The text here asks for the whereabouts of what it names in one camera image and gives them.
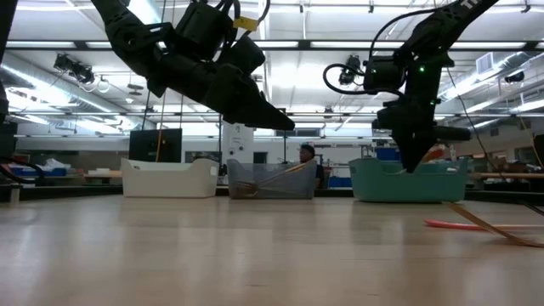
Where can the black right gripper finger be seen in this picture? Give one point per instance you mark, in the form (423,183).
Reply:
(421,149)
(407,146)

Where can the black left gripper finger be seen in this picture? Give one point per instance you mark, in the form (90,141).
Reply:
(251,106)

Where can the orange plastic cutlery piece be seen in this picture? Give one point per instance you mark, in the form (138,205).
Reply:
(435,152)

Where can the gold fork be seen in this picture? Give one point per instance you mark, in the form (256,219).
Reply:
(276,178)

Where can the pink-red cutlery piece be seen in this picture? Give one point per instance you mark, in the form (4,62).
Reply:
(450,224)

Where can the wooden utensil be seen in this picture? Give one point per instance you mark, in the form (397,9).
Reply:
(480,222)

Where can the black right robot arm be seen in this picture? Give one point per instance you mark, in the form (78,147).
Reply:
(446,25)

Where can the blue crate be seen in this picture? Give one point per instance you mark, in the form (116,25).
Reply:
(384,154)

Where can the white cabinet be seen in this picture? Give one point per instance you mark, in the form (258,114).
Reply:
(238,144)

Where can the teal plastic bin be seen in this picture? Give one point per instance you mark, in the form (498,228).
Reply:
(404,187)

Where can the person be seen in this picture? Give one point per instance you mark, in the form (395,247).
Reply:
(307,153)

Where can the yellow tag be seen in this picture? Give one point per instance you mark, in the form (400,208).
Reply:
(245,23)

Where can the black panel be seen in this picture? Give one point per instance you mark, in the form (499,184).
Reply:
(146,146)

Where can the grey translucent plastic bin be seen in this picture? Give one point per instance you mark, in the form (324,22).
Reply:
(297,187)

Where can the white plastic bin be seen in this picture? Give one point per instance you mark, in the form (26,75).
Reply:
(170,178)

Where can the blue storage bins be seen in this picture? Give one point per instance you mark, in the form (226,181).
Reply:
(38,171)

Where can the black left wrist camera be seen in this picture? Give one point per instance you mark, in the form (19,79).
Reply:
(204,30)

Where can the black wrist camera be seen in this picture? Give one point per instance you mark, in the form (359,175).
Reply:
(384,73)
(204,30)

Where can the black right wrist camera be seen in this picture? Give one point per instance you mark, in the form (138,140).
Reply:
(384,73)

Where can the black ceiling camera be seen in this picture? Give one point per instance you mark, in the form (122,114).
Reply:
(74,68)
(350,70)

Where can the black table frame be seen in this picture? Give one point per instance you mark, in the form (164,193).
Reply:
(85,192)

